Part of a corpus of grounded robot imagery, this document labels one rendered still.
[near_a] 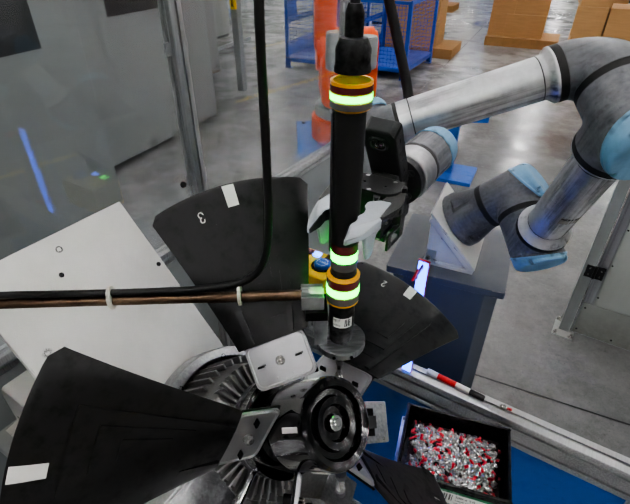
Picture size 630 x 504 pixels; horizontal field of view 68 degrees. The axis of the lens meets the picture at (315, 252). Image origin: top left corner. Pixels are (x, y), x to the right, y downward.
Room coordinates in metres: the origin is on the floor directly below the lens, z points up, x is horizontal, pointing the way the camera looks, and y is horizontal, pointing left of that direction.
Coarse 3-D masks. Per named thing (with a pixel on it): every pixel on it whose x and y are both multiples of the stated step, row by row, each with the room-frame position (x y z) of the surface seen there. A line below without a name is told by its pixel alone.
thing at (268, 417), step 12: (276, 408) 0.37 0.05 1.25; (240, 420) 0.34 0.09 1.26; (252, 420) 0.35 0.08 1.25; (264, 420) 0.36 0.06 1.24; (240, 432) 0.34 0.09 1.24; (252, 432) 0.35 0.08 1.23; (264, 432) 0.36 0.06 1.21; (240, 444) 0.34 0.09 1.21; (252, 444) 0.35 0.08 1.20; (228, 456) 0.34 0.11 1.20; (252, 456) 0.35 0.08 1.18
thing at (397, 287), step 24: (360, 264) 0.72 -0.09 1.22; (360, 288) 0.67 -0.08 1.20; (360, 312) 0.61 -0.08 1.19; (384, 312) 0.61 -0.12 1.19; (408, 312) 0.62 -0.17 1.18; (432, 312) 0.64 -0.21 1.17; (384, 336) 0.56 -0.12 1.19; (408, 336) 0.57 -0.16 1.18; (432, 336) 0.58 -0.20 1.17; (456, 336) 0.61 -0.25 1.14; (360, 360) 0.51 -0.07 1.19; (384, 360) 0.51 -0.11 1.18; (408, 360) 0.52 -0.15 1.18
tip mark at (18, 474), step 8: (40, 464) 0.24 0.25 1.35; (48, 464) 0.24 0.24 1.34; (8, 472) 0.23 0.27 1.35; (16, 472) 0.23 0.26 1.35; (24, 472) 0.23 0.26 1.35; (32, 472) 0.23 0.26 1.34; (40, 472) 0.24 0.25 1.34; (8, 480) 0.22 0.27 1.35; (16, 480) 0.23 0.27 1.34; (24, 480) 0.23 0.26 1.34; (32, 480) 0.23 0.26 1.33
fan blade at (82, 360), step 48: (48, 384) 0.28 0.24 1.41; (96, 384) 0.29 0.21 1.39; (144, 384) 0.31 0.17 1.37; (48, 432) 0.26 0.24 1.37; (96, 432) 0.27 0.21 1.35; (144, 432) 0.29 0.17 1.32; (192, 432) 0.31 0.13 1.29; (48, 480) 0.24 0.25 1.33; (96, 480) 0.25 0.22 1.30; (144, 480) 0.28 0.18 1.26
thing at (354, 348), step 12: (312, 300) 0.46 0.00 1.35; (324, 300) 0.48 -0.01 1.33; (312, 312) 0.46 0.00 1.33; (324, 312) 0.46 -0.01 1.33; (324, 324) 0.46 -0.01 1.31; (324, 336) 0.46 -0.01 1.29; (360, 336) 0.48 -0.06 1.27; (324, 348) 0.46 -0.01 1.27; (336, 348) 0.46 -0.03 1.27; (348, 348) 0.46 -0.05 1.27; (360, 348) 0.46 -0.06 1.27
